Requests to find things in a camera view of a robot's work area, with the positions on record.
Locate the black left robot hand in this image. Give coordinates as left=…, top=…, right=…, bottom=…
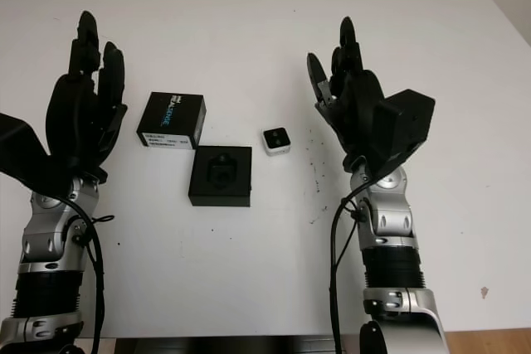
left=43, top=9, right=129, bottom=183

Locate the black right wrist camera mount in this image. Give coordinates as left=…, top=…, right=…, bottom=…
left=371, top=89, right=436, bottom=177

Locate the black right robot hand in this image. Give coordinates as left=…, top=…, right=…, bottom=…
left=306, top=16, right=389, bottom=172

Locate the dark robot torso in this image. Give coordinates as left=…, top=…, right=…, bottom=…
left=114, top=337, right=362, bottom=354

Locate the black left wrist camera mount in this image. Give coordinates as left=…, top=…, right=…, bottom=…
left=0, top=112, right=57, bottom=190

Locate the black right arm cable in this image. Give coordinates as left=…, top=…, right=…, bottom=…
left=329, top=179, right=374, bottom=354

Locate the black camera box base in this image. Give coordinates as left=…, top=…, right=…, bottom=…
left=188, top=145, right=253, bottom=208

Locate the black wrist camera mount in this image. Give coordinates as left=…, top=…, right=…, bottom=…
left=371, top=89, right=436, bottom=177
left=0, top=112, right=57, bottom=190

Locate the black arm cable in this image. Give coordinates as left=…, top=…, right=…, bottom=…
left=329, top=179, right=374, bottom=354
left=61, top=195, right=115, bottom=354

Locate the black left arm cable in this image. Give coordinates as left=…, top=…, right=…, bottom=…
left=61, top=195, right=115, bottom=354

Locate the black RealSense box lid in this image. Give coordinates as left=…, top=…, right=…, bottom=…
left=135, top=91, right=207, bottom=151

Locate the small silver depth camera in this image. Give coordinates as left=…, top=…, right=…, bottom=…
left=261, top=126, right=287, bottom=158

